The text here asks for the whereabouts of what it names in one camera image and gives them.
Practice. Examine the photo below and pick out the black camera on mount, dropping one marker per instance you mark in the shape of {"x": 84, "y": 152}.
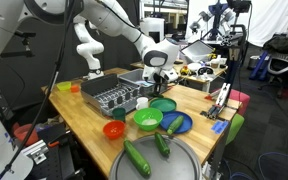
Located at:
{"x": 25, "y": 34}

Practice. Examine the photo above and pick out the blue stand legs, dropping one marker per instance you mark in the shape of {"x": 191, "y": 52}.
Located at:
{"x": 258, "y": 66}

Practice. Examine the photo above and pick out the green plate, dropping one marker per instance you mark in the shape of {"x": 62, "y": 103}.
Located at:
{"x": 165, "y": 105}

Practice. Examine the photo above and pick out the red bowl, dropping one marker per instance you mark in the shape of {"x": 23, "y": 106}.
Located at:
{"x": 114, "y": 129}

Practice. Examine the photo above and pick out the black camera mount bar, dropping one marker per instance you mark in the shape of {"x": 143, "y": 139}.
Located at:
{"x": 17, "y": 53}

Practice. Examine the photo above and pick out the small orange bowl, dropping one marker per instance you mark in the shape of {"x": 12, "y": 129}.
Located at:
{"x": 75, "y": 89}

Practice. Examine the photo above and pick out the aluminium extrusion bracket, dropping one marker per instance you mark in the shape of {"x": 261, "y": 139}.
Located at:
{"x": 37, "y": 151}

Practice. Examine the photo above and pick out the metal bucket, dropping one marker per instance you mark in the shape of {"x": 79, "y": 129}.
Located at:
{"x": 254, "y": 62}

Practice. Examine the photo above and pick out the white bowl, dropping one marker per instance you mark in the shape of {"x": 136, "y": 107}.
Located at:
{"x": 194, "y": 67}

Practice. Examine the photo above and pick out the white plastic bottle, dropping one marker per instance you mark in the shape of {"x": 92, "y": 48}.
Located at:
{"x": 215, "y": 62}

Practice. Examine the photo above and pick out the white rounded machine housing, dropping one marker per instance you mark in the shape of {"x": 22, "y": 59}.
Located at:
{"x": 0, "y": 150}

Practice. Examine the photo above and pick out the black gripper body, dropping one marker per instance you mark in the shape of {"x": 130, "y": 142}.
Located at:
{"x": 159, "y": 80}

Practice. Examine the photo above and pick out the grey plastic bin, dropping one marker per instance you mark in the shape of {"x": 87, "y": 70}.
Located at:
{"x": 130, "y": 77}

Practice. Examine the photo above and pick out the large grey round plate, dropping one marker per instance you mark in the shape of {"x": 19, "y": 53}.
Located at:
{"x": 177, "y": 163}

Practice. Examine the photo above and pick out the pale plate in bin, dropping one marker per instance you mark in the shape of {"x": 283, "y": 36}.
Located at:
{"x": 144, "y": 84}

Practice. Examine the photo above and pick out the small yellow bowl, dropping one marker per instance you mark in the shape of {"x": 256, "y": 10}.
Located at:
{"x": 64, "y": 86}

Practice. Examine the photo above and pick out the black keyboard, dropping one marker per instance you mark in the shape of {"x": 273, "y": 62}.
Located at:
{"x": 179, "y": 61}

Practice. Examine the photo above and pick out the white tank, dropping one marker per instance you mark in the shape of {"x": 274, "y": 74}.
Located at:
{"x": 150, "y": 24}

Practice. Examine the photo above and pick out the blue plate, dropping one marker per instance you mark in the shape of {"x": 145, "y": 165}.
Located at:
{"x": 186, "y": 125}

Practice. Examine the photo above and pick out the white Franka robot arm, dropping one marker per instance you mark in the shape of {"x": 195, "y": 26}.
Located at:
{"x": 117, "y": 16}

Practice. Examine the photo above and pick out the green stool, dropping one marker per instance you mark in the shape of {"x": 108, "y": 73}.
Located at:
{"x": 235, "y": 126}

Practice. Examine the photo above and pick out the black metal camera frame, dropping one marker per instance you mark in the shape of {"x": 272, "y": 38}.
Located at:
{"x": 232, "y": 63}

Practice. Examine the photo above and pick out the dark green cup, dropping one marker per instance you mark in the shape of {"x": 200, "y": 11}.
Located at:
{"x": 119, "y": 114}

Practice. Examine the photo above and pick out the black camera atop frame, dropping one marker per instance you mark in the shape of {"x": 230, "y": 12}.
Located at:
{"x": 239, "y": 6}

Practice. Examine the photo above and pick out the short green zucchini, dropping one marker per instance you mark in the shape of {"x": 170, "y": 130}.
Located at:
{"x": 162, "y": 144}

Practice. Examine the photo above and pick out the grey dish rack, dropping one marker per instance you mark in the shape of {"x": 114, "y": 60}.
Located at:
{"x": 97, "y": 85}

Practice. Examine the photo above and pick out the green bowl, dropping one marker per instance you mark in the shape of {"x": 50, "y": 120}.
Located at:
{"x": 139, "y": 116}

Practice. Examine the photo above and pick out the orange plastic cup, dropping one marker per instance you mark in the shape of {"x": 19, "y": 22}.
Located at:
{"x": 22, "y": 133}

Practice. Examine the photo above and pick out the pink stool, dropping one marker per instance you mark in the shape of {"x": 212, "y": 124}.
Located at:
{"x": 240, "y": 100}

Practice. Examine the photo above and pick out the yellow toy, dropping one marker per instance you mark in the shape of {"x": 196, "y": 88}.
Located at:
{"x": 184, "y": 70}

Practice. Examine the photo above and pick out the black computer monitor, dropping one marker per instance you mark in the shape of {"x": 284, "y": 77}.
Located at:
{"x": 155, "y": 36}

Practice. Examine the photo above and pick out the blue tape patch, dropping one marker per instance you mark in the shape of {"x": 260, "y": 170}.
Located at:
{"x": 220, "y": 127}

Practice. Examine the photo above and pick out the white black clamp tool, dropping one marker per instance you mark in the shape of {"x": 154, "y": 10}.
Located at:
{"x": 221, "y": 96}

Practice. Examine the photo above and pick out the long green zucchini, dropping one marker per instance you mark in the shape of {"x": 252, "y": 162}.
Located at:
{"x": 136, "y": 157}

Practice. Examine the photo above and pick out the black jacket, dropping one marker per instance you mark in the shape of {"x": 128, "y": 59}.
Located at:
{"x": 284, "y": 43}

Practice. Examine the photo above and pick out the blue light stand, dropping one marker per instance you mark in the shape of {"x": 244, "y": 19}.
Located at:
{"x": 215, "y": 15}

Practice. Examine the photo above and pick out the medium light green zucchini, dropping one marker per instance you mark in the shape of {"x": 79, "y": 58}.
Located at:
{"x": 175, "y": 125}

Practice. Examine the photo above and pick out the white mug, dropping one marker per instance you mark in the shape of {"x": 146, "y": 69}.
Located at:
{"x": 142, "y": 102}

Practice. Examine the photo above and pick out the office chair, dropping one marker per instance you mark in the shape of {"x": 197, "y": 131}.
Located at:
{"x": 284, "y": 66}

